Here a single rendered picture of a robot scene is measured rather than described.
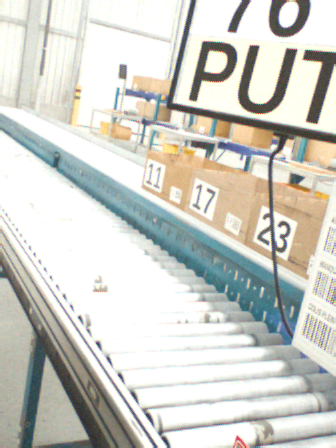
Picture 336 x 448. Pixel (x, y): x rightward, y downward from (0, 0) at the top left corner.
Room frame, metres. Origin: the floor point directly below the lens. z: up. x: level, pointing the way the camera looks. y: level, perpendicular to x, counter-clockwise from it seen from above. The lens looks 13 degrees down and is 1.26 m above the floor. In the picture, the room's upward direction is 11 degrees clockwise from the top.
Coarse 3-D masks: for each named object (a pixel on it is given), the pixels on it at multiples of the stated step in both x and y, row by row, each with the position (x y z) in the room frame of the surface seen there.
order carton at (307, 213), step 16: (256, 208) 1.58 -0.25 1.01; (288, 208) 1.46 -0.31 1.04; (304, 208) 1.68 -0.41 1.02; (320, 208) 1.71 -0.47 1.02; (256, 224) 1.57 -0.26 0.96; (304, 224) 1.39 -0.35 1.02; (320, 224) 1.35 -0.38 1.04; (304, 240) 1.38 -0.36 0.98; (288, 256) 1.42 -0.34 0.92; (304, 256) 1.37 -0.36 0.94; (304, 272) 1.36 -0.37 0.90
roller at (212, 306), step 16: (80, 304) 1.23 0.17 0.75; (96, 304) 1.25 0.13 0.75; (112, 304) 1.27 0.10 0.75; (128, 304) 1.29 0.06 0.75; (144, 304) 1.31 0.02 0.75; (160, 304) 1.33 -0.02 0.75; (176, 304) 1.36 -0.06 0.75; (192, 304) 1.38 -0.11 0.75; (208, 304) 1.41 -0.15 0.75; (224, 304) 1.43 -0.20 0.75
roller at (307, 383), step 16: (192, 384) 0.95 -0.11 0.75; (208, 384) 0.96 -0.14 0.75; (224, 384) 0.97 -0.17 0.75; (240, 384) 0.99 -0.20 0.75; (256, 384) 1.00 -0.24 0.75; (272, 384) 1.02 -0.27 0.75; (288, 384) 1.04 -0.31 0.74; (304, 384) 1.06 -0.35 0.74; (320, 384) 1.08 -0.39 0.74; (144, 400) 0.87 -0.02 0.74; (160, 400) 0.89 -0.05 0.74; (176, 400) 0.90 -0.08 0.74; (192, 400) 0.92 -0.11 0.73; (208, 400) 0.93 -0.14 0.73; (224, 400) 0.95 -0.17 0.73
